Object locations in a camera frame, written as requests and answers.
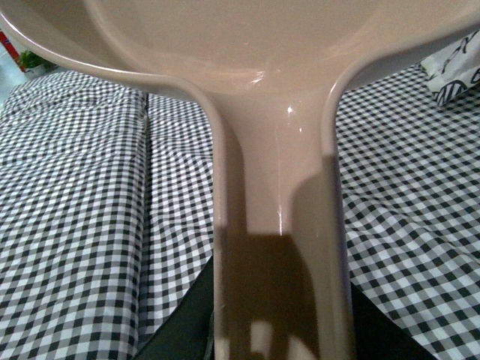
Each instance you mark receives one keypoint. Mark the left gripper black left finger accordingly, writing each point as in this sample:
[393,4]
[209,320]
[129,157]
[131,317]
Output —
[189,332]

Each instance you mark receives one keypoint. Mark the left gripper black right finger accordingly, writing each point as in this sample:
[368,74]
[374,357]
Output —
[377,337]

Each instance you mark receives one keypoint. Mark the beige plastic dustpan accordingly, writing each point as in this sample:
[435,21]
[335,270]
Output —
[269,76]

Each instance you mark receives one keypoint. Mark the black white checkered bedsheet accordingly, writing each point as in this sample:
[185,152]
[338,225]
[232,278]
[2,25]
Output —
[106,213]

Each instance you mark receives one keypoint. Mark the patterned pillow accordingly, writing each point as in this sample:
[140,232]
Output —
[454,69]

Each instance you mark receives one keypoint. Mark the green potted plant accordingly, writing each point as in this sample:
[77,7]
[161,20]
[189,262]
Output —
[30,60]

